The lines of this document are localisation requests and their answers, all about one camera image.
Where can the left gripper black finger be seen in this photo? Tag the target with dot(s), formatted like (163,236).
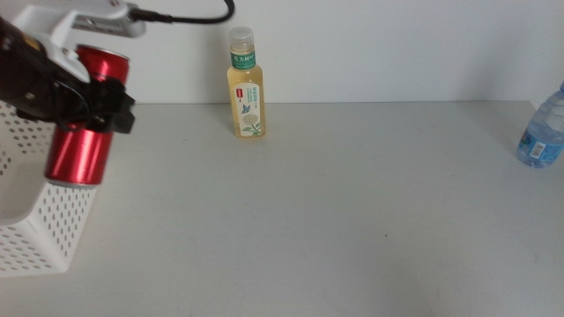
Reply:
(112,108)

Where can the red cola can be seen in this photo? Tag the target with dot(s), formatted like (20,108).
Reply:
(79,154)

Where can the yellow tea bottle green label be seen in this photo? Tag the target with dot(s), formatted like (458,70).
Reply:
(247,88)

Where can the clear water bottle blue cap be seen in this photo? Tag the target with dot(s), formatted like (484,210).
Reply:
(539,141)

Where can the white perforated plastic basket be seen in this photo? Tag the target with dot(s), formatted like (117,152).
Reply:
(57,229)

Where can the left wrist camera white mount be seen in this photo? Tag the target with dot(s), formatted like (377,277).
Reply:
(106,19)

